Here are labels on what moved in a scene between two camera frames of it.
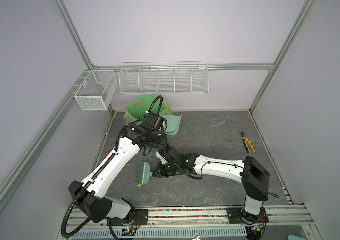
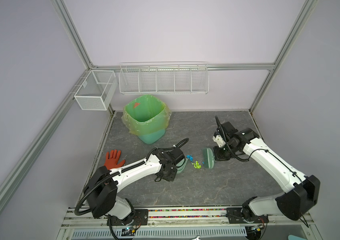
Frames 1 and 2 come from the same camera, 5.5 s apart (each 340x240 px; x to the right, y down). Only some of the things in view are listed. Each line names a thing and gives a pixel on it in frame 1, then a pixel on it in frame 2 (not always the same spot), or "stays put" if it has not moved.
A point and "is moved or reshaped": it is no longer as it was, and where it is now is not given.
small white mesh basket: (97, 90) stays put
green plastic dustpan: (173, 123) is moved or reshaped
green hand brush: (142, 173) is moved or reshaped
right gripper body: (165, 170) → (223, 153)
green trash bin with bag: (137, 106) stays put
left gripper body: (158, 141) → (169, 176)
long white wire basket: (164, 77) stays put
